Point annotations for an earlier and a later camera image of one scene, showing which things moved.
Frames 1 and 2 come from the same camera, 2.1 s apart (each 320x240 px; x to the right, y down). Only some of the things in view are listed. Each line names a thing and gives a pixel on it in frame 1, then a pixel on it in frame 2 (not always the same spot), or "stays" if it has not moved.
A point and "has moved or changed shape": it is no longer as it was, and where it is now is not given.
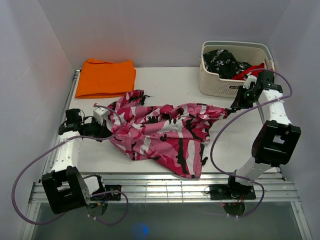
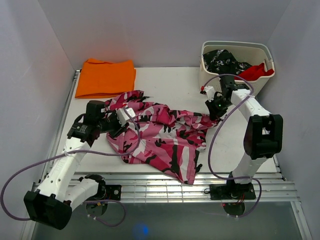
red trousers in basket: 241,76 stays
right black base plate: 226,191 stays
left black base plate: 111,188 stays
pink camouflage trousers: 174,134 has moved or changed shape
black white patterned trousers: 222,62 stays
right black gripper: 239,103 to 214,114
